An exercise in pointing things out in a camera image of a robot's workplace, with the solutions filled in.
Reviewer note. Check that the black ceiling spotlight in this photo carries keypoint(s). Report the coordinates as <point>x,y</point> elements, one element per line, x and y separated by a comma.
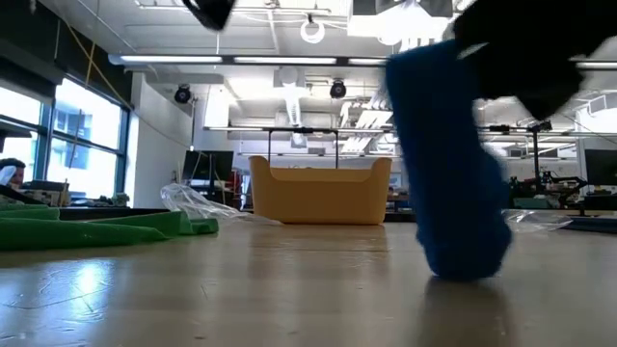
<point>182,94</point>
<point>338,89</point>

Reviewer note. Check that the black computer monitor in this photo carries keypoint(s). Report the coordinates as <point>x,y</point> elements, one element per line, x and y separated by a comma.
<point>207,165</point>
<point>602,166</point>

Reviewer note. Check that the person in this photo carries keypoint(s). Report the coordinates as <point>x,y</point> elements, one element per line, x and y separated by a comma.
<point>12,168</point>

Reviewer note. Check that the black background rig frame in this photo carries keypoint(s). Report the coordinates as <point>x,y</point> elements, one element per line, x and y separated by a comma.
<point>301,129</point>
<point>535,154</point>

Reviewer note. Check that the blue elastic bandage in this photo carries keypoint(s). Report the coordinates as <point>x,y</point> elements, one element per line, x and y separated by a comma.
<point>448,168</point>

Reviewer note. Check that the yellow plastic bin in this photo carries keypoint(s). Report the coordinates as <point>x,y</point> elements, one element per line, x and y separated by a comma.
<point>318,197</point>

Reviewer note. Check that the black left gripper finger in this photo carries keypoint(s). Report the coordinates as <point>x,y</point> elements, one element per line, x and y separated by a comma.
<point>212,12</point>

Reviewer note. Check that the black background robot arms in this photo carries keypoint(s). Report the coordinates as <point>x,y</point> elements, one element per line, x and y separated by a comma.
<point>549,185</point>

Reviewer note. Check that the green elastic bandage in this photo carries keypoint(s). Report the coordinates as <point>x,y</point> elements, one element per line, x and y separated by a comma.
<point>72,233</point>

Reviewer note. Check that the clear plastic bag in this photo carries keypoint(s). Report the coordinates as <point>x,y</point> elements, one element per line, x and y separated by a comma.
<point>535,219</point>
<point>193,202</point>

